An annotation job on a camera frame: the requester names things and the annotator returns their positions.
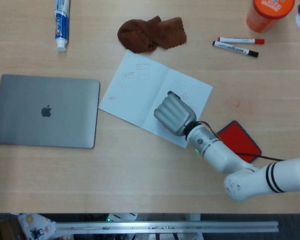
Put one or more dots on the open lined notebook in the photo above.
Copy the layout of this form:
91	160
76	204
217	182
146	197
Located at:
135	92

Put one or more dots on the white printed paper sheet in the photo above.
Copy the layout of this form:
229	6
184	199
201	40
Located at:
37	225

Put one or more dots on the white blue toothpaste tube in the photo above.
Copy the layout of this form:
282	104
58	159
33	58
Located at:
62	25

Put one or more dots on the red ink pad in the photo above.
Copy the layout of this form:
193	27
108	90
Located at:
240	140

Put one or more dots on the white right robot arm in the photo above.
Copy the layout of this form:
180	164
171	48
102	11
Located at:
240	180

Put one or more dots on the brown cloth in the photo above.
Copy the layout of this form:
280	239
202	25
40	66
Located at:
150	35

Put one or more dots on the brown cardboard box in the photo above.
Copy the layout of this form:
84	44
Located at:
2	230

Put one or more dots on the grey closed laptop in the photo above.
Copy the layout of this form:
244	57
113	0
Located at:
45	112

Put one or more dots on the orange lidded canister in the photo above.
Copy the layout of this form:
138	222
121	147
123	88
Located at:
265	15

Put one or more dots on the red-capped marker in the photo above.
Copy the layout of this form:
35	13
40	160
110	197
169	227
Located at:
240	40

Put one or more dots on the aluminium profile rail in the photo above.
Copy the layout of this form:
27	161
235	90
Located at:
165	227

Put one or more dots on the black-capped marker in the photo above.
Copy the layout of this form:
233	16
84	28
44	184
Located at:
235	48

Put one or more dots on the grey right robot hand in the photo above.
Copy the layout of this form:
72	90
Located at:
175	115

